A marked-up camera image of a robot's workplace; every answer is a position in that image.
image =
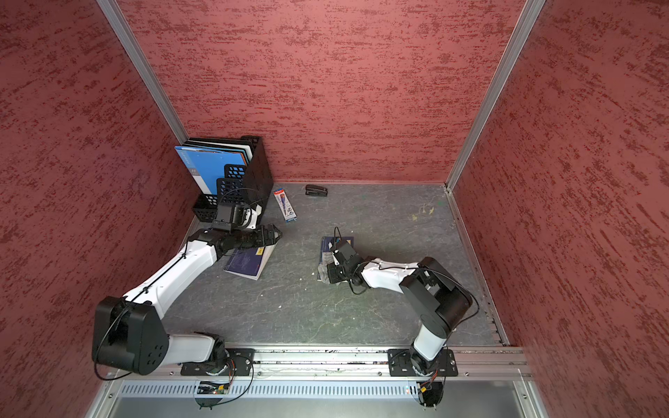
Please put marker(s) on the dark folders in organizer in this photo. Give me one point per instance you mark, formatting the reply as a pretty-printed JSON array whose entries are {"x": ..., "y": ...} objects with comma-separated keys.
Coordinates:
[{"x": 246, "y": 146}]

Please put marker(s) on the navy book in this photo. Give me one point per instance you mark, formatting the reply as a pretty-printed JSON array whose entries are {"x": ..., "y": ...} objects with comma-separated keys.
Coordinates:
[
  {"x": 249, "y": 263},
  {"x": 327, "y": 242}
]

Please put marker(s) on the pencil box white blue red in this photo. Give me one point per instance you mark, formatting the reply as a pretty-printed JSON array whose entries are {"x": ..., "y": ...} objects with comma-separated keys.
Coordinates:
[{"x": 288, "y": 212}]

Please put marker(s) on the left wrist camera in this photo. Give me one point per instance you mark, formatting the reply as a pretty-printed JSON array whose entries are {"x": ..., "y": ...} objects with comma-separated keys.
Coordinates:
[{"x": 236, "y": 217}]

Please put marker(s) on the aluminium mounting rail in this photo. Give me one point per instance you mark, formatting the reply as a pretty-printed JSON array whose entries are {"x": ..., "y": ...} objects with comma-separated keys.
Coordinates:
[{"x": 369, "y": 363}]

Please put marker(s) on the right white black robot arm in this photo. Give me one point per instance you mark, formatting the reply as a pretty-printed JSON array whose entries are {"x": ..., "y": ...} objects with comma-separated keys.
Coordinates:
[{"x": 439, "y": 301}]

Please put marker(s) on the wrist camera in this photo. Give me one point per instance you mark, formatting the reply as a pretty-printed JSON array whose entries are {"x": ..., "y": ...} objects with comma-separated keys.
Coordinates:
[
  {"x": 343, "y": 251},
  {"x": 236, "y": 217}
]

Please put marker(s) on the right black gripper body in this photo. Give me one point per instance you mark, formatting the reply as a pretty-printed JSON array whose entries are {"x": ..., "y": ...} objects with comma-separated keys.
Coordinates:
[{"x": 339, "y": 273}]

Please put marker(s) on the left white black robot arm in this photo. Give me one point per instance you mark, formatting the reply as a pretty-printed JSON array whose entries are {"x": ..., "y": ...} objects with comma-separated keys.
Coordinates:
[{"x": 128, "y": 331}]

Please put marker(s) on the grey striped wiping cloth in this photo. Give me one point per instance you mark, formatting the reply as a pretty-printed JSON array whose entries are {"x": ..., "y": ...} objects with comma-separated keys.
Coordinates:
[{"x": 326, "y": 261}]

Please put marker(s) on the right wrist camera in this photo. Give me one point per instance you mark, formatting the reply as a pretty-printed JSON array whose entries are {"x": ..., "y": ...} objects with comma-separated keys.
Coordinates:
[{"x": 343, "y": 251}]

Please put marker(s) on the black mesh file organizer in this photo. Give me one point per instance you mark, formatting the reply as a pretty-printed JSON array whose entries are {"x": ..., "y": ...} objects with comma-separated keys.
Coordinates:
[{"x": 251, "y": 184}]

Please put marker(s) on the blue folder in organizer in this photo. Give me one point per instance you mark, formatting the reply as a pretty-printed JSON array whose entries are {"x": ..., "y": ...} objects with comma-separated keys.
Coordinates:
[{"x": 207, "y": 164}]

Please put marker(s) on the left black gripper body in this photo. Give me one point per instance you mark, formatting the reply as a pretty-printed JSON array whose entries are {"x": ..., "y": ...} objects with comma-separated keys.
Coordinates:
[{"x": 248, "y": 237}]

